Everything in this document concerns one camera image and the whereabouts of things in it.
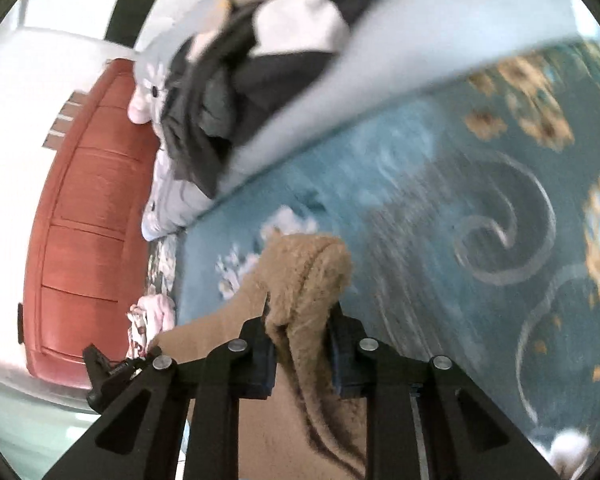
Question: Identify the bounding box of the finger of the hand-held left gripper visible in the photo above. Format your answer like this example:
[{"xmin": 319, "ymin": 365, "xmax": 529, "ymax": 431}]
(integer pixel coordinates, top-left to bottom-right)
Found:
[{"xmin": 82, "ymin": 343, "xmax": 157, "ymax": 413}]

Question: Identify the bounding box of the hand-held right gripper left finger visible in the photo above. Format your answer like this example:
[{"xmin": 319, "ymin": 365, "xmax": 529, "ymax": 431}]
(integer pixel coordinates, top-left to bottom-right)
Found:
[{"xmin": 42, "ymin": 292, "xmax": 279, "ymax": 480}]

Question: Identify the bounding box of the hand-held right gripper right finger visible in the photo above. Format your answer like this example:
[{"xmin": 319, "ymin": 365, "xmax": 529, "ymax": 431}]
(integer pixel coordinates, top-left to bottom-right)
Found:
[{"xmin": 327, "ymin": 302, "xmax": 562, "ymax": 480}]

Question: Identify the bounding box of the tan knit sweater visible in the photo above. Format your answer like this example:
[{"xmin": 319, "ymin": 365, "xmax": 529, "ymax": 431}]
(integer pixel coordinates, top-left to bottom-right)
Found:
[{"xmin": 150, "ymin": 232, "xmax": 372, "ymax": 480}]

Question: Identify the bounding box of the pink fleece cloth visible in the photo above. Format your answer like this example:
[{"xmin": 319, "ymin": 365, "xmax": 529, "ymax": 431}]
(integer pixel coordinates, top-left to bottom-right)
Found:
[{"xmin": 126, "ymin": 293, "xmax": 179, "ymax": 357}]

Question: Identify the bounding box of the wooden headboard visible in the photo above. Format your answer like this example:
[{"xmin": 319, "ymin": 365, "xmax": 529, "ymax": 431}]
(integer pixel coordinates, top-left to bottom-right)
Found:
[{"xmin": 22, "ymin": 57, "xmax": 165, "ymax": 392}]

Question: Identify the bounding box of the dark grey garment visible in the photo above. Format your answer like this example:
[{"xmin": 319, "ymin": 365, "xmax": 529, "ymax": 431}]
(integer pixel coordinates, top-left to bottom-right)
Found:
[{"xmin": 159, "ymin": 10, "xmax": 261, "ymax": 200}]

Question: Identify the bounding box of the grey-green garment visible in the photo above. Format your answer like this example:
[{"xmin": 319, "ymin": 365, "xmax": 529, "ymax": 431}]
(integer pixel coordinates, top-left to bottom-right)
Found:
[{"xmin": 197, "ymin": 80, "xmax": 248, "ymax": 143}]

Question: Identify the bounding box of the pink floral pillow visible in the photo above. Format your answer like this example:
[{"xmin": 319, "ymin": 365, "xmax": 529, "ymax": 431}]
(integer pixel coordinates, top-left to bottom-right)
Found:
[{"xmin": 126, "ymin": 82, "xmax": 157, "ymax": 126}]

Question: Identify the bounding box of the black garment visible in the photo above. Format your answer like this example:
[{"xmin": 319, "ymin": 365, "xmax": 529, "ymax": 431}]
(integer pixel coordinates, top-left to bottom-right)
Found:
[{"xmin": 225, "ymin": 0, "xmax": 383, "ymax": 143}]

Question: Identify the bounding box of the blue floral duvet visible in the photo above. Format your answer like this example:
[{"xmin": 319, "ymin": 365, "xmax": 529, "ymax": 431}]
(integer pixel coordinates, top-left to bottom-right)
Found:
[{"xmin": 130, "ymin": 0, "xmax": 590, "ymax": 242}]

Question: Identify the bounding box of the white fluffy garment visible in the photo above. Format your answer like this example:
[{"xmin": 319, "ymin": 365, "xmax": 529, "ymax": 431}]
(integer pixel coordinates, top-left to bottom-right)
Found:
[{"xmin": 189, "ymin": 0, "xmax": 406, "ymax": 63}]

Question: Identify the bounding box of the white wardrobe with black stripes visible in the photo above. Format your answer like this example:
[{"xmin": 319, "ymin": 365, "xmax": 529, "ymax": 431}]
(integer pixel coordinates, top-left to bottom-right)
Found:
[{"xmin": 0, "ymin": 0, "xmax": 193, "ymax": 63}]

